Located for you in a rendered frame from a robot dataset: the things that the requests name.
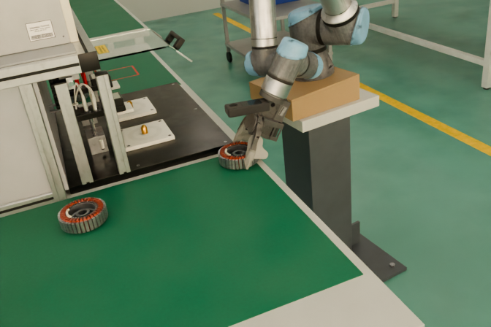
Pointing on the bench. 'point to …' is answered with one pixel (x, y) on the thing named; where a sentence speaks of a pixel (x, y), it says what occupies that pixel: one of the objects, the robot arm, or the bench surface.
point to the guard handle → (176, 40)
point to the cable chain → (54, 97)
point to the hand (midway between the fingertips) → (237, 157)
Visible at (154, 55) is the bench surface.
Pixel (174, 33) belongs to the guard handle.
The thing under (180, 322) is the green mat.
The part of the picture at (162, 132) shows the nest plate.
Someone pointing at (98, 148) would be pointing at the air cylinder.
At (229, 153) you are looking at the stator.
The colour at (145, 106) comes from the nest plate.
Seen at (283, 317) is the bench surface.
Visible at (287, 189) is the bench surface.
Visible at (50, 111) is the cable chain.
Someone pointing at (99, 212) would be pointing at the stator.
